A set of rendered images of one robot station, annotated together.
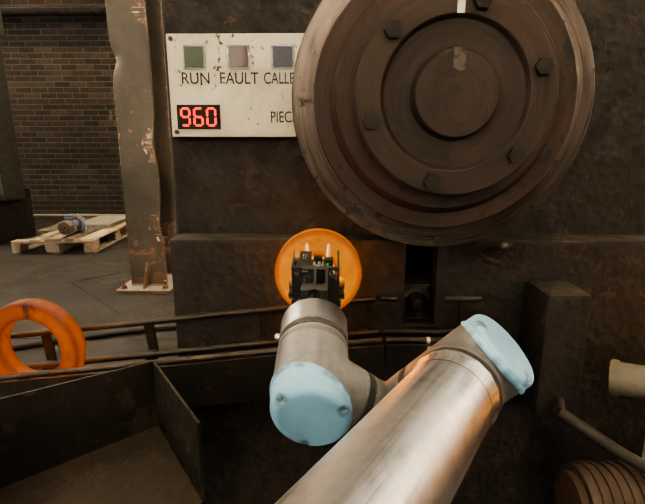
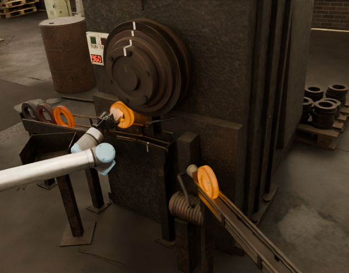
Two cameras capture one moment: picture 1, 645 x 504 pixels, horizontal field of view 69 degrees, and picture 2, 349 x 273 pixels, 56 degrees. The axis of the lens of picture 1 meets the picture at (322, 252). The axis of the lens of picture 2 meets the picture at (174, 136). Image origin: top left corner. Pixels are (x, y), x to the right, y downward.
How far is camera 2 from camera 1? 1.36 m
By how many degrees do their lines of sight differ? 35
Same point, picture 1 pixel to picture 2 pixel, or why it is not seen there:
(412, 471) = (49, 165)
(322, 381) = (76, 148)
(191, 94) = (94, 51)
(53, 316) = (65, 112)
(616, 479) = (180, 198)
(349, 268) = (127, 116)
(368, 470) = (42, 163)
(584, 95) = (178, 77)
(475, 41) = (132, 63)
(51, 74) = not seen: outside the picture
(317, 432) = not seen: hidden behind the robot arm
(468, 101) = (130, 80)
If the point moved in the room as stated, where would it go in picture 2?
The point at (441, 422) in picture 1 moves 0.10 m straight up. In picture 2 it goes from (64, 161) to (59, 141)
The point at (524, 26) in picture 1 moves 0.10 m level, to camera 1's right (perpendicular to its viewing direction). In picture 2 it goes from (140, 62) to (159, 64)
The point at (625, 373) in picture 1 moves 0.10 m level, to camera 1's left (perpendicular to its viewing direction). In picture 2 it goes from (190, 169) to (172, 164)
